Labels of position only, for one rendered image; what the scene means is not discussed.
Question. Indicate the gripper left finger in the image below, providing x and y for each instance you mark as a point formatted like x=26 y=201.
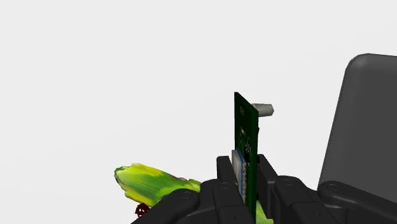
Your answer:
x=217 y=201

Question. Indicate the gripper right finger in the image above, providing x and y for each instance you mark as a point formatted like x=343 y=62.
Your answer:
x=297 y=201

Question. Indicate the green circuit board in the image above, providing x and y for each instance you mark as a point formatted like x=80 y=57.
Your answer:
x=245 y=130

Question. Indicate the green yellow fruit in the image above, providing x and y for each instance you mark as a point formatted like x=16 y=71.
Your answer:
x=145 y=183

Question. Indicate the small dark red object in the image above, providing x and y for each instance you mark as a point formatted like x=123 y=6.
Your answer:
x=141 y=211

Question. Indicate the dark grey rounded panel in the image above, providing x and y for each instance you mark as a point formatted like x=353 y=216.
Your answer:
x=366 y=130

